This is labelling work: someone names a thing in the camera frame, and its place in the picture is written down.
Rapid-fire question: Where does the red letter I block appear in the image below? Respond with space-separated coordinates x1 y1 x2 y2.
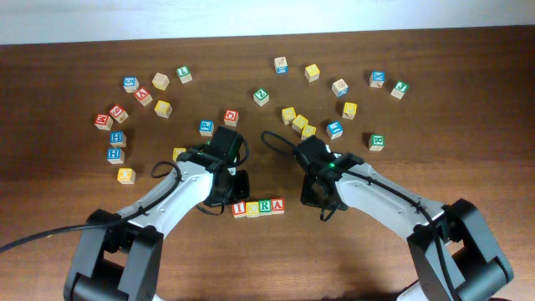
232 202 247 218

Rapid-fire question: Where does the yellow C block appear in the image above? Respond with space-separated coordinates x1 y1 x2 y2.
246 202 260 218

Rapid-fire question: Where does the green r block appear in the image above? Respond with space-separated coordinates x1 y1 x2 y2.
258 199 273 216
369 134 385 151

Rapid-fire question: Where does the red A block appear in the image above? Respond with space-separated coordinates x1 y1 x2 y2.
271 198 285 214

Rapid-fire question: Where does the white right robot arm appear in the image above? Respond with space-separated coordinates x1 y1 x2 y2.
293 136 514 300

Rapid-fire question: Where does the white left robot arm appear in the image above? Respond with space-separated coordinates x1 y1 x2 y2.
63 126 249 301

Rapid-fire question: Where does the yellow block cluster bottom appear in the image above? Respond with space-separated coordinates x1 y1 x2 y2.
301 125 317 140

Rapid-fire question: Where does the yellow block cluster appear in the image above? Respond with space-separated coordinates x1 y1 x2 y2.
301 125 317 140
282 107 297 125
292 115 308 133

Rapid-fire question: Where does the yellow o block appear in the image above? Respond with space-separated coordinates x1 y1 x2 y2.
117 167 136 185
172 148 187 161

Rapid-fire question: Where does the blue I block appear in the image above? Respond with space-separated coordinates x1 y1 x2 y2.
326 121 344 140

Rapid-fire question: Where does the blue P block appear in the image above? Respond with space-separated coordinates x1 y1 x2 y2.
199 120 214 136

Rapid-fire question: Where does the red O block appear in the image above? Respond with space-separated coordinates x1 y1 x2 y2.
223 110 239 127

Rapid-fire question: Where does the yellow block cluster middle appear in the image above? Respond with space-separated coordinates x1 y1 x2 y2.
292 115 308 133

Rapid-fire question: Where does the yellow block cluster left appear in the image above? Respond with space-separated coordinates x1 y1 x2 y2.
282 107 297 125

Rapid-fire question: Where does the yellow block right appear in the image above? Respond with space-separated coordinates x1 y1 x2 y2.
342 102 358 120

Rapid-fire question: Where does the green Z block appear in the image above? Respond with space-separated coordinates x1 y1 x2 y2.
253 89 269 106

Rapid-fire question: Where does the yellow O block far left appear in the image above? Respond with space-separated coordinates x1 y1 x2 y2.
117 167 136 185

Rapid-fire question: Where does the blue D side block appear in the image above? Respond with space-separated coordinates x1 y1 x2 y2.
332 79 349 97

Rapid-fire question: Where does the blue H block lower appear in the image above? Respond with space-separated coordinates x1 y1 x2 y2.
106 148 125 164

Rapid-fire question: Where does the blue h block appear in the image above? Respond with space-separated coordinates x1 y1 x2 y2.
106 148 125 164
110 131 127 148

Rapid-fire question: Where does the yellow block top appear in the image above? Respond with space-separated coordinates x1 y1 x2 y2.
304 64 320 82

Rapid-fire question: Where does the blue H block upper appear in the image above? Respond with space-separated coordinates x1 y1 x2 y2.
110 131 127 148

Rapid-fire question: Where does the green L block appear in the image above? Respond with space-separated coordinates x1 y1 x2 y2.
176 65 192 84

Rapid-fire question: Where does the red N block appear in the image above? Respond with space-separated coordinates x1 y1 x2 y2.
134 87 153 106

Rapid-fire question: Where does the plain wood block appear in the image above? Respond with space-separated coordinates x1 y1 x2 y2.
152 73 170 90

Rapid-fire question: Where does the blue X block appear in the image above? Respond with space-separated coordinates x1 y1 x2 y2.
369 70 385 88

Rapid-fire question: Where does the blue side block top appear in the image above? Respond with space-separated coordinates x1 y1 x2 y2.
274 57 288 74

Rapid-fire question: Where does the green J block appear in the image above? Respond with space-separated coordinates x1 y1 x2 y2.
390 81 410 99

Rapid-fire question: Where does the red S block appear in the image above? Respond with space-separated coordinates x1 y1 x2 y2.
109 105 129 123

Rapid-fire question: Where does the red M block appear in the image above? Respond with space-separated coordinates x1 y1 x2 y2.
94 114 113 130

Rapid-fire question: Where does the blue S block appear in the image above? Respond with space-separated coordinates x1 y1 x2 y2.
123 76 140 94

